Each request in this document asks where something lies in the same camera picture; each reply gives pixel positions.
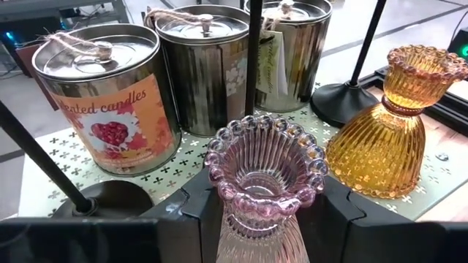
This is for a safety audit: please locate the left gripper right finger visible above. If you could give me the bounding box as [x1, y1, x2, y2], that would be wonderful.
[298, 176, 468, 263]

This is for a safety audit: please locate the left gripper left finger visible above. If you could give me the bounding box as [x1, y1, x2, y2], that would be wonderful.
[0, 168, 224, 263]

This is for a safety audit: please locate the pink ribbed glass candle holder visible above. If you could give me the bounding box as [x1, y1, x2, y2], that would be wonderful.
[203, 114, 330, 263]

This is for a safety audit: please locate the short black metal candlestick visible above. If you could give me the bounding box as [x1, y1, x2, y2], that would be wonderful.
[309, 0, 388, 129]

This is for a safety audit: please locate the silver candle tin paper tag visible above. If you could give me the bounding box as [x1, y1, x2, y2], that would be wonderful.
[244, 0, 333, 114]

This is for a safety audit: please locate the grey metal bench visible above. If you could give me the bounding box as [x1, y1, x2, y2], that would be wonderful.
[0, 0, 129, 23]

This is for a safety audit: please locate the tall black metal candlestick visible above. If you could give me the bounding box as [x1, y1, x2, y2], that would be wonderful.
[0, 100, 155, 221]

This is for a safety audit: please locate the medium black metal candlestick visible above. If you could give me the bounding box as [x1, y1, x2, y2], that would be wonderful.
[243, 0, 265, 118]

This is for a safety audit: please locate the amber ribbed glass candle holder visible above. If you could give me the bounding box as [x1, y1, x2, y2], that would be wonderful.
[325, 44, 468, 200]

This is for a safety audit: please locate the flower label candle tin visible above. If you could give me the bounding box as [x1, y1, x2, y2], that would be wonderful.
[143, 3, 253, 138]

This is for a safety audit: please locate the heart label candle tin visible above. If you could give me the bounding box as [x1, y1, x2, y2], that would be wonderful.
[21, 23, 183, 178]

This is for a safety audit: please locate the sage green perforated metal shelf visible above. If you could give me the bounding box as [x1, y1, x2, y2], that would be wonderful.
[17, 82, 468, 222]

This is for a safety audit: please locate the black box green light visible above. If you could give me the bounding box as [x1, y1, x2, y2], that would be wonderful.
[448, 27, 468, 63]

